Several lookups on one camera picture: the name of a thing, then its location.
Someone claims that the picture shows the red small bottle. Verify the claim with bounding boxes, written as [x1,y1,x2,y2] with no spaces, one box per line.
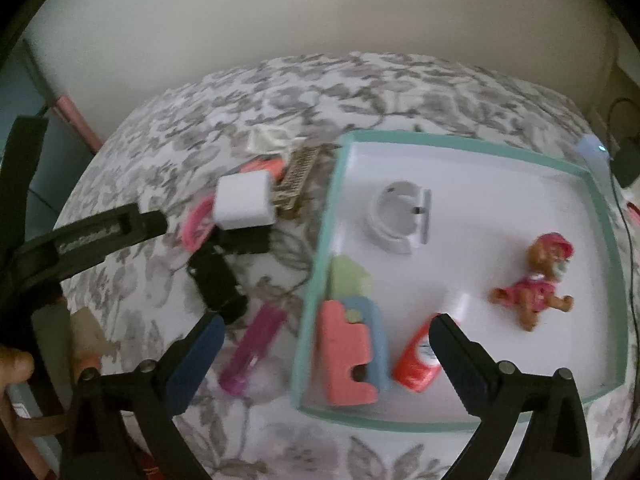
[392,314,442,393]

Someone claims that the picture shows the puppy toy figure pink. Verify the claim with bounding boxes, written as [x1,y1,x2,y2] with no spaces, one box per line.
[488,232,574,332]

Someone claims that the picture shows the coral blue foam puzzle pieces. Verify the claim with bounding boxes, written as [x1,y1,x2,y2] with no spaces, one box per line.
[319,296,390,406]

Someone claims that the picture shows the green foam piece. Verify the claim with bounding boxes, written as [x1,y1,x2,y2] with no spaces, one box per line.
[328,255,372,299]

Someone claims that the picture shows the person left hand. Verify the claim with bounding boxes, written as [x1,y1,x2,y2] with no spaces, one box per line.
[1,347,67,477]

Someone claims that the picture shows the black box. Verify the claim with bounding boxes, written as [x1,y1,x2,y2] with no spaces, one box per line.
[186,226,271,325]

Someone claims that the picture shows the teal rimmed white tray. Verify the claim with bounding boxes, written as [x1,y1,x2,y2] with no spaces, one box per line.
[291,131,628,432]

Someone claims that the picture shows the magenta tube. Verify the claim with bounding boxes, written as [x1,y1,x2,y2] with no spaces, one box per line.
[218,304,286,396]

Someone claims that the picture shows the white cube charger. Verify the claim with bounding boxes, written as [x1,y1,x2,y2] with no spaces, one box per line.
[213,170,276,231]

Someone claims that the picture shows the floral grey white bedspread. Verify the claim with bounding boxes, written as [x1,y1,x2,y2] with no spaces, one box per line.
[58,53,639,479]

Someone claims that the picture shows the white hair bow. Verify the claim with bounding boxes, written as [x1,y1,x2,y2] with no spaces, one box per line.
[246,125,305,156]

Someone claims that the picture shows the coral pink card box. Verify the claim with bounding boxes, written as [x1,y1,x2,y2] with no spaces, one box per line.
[239,156,286,181]

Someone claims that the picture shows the brown comb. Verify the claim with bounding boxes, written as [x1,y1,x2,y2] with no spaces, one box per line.
[271,143,338,220]

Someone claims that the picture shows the black power adapter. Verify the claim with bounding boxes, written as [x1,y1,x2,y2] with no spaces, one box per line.
[611,136,640,188]

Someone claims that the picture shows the white glowing device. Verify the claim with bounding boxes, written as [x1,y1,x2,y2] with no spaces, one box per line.
[575,133,610,171]

